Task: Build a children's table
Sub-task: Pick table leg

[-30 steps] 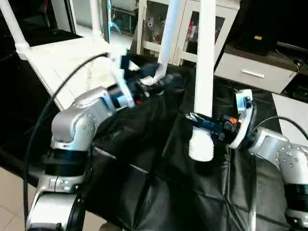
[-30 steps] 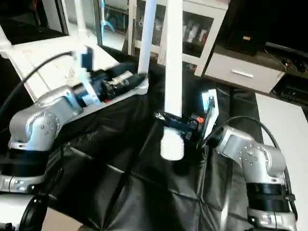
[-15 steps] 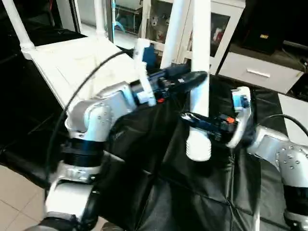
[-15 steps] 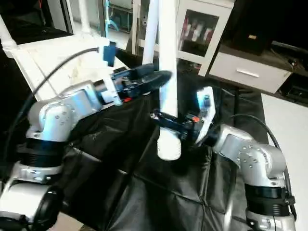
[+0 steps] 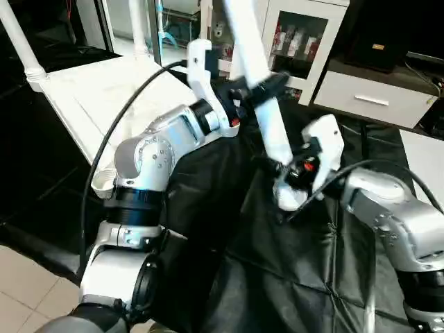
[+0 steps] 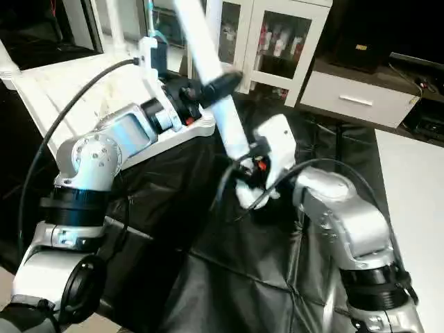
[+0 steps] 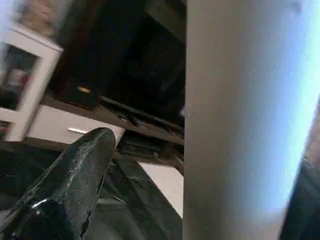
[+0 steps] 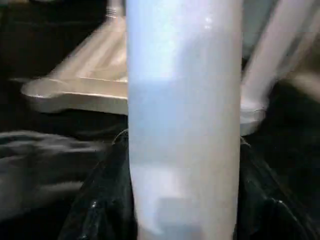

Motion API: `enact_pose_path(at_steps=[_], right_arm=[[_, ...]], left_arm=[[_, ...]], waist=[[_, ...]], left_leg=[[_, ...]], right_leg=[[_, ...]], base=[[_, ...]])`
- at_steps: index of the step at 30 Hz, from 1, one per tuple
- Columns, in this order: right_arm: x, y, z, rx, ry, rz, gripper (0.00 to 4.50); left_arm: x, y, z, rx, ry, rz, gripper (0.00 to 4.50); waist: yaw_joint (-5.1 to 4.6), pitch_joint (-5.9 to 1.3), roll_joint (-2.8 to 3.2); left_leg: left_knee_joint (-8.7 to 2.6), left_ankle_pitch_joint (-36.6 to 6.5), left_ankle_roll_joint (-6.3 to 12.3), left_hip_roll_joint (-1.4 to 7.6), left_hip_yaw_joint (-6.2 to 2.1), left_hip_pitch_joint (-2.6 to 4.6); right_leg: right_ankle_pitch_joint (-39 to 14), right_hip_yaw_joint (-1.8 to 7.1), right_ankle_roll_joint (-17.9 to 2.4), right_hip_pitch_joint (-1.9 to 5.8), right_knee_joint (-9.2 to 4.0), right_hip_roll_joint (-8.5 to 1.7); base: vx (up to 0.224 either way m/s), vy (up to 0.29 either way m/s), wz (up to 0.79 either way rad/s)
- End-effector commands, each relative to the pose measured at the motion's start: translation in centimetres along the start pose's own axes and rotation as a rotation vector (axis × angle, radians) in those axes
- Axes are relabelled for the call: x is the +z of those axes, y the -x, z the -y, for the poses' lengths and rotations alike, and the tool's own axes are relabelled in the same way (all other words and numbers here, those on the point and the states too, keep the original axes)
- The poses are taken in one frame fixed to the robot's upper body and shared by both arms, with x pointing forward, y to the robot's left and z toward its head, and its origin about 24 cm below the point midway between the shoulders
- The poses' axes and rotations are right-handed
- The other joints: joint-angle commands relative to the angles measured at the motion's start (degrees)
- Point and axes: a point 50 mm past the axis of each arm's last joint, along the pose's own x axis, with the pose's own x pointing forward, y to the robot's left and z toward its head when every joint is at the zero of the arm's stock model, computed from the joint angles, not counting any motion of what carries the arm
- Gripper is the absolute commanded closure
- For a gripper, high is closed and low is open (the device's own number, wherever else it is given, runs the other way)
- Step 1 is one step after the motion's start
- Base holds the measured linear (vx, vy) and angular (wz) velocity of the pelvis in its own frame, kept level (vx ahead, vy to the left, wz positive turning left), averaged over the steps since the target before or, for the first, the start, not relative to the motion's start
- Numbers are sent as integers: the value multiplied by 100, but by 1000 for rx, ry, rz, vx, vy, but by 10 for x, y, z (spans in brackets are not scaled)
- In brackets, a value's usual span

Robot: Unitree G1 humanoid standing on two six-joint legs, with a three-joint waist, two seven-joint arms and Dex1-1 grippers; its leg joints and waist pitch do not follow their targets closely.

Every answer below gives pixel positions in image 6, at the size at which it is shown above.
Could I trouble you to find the black low shelf unit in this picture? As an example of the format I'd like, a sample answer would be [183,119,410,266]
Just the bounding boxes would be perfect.
[326,0,444,136]

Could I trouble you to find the white drawer unit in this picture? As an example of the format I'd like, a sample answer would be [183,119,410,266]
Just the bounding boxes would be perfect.
[300,69,422,129]

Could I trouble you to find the white plastic table leg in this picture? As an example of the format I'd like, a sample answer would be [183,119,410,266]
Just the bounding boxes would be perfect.
[0,40,19,78]
[110,0,131,58]
[205,0,224,44]
[172,0,268,210]

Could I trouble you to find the black work mat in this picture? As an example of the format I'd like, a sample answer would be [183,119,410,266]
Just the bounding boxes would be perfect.
[0,76,444,333]

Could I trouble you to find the white glass door cabinet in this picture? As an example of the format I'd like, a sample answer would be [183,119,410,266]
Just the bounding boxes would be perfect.
[187,0,334,106]

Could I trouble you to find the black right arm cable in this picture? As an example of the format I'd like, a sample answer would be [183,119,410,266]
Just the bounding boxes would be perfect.
[211,157,393,224]

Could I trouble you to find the white plastic table top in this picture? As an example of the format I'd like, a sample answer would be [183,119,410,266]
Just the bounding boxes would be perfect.
[0,51,218,169]

